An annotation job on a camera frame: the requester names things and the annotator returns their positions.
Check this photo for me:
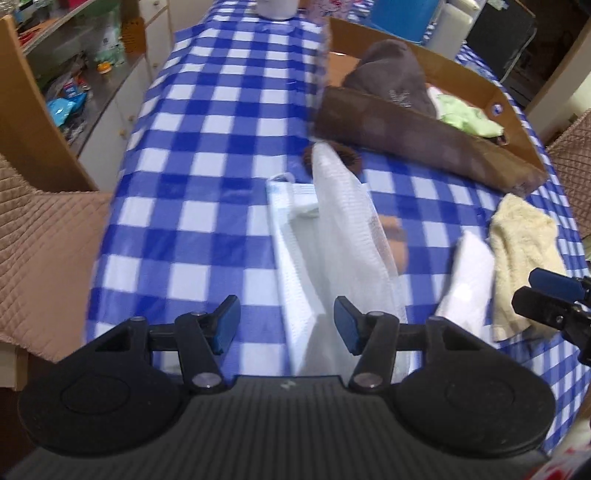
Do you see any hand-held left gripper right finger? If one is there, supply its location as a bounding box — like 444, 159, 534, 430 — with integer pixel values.
333, 296, 492, 394

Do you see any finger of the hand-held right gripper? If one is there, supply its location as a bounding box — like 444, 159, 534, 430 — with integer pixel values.
512, 287, 578, 330
529, 268, 583, 301

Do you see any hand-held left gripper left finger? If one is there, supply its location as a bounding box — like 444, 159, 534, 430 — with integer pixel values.
95, 295, 242, 394

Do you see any pale yellow towel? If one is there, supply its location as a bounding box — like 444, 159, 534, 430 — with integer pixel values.
488, 193, 566, 342

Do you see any white cloth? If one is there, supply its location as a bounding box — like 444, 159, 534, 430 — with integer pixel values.
434, 231, 496, 330

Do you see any brown hair scrunchie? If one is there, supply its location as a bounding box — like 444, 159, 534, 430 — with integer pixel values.
301, 141, 363, 174

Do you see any light green cloth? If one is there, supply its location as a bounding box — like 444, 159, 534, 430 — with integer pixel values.
436, 93, 504, 138

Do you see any brown cardboard box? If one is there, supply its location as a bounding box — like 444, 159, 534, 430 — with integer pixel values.
314, 17, 548, 195

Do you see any dark brown beanie hat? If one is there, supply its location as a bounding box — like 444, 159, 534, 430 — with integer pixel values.
342, 39, 437, 118

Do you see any chair with tan quilted cover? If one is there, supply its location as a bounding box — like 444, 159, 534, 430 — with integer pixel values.
545, 111, 591, 222

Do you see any person's red patterned clothing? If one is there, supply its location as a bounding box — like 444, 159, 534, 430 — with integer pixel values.
531, 440, 591, 480

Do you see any blue checked tablecloth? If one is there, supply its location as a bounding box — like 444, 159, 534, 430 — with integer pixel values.
85, 0, 591, 457

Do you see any wooden chair with quilted cushion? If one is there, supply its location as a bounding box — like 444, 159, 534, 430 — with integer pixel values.
0, 14, 114, 388

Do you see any wooden sideboard cabinet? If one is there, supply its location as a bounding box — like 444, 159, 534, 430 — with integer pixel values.
0, 0, 185, 160

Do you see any blue snack packet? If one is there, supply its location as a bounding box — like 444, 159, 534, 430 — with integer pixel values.
46, 95, 88, 127

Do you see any white insulated bottle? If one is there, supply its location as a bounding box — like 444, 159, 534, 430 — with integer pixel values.
451, 0, 482, 32

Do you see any blue thermos flask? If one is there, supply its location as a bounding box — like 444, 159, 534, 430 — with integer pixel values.
369, 0, 437, 44

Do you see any white mug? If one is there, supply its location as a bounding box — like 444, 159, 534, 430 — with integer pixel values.
256, 0, 298, 20

